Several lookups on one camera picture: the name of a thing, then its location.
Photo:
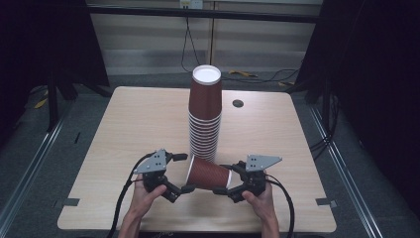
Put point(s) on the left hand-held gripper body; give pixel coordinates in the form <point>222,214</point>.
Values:
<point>153,163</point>

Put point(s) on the black metal stand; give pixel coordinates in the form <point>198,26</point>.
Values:
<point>52,102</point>

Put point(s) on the white wall socket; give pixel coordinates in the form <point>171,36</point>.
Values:
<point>190,3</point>

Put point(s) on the yellow floor tape piece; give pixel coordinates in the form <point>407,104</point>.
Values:
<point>242,73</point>
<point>41,103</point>

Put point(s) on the dark round table grommet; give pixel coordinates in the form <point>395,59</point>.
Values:
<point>238,103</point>

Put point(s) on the metal floor rail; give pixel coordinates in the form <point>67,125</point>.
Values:
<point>31,165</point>
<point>346,178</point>

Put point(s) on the stack of brown paper cups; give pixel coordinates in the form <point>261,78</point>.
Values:
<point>204,99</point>

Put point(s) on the single brown paper cup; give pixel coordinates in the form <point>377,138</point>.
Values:
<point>208,173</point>

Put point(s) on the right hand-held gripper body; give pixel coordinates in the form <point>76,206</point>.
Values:
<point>257,162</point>

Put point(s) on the person's right hand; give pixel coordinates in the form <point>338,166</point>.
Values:
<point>261,206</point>

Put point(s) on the black horizontal frame bar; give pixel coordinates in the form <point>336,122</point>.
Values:
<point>198,13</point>

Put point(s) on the dark curtain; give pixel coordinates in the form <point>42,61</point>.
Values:
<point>39,43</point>
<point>373,82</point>

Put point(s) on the person's left hand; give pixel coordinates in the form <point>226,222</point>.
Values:
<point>143,201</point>

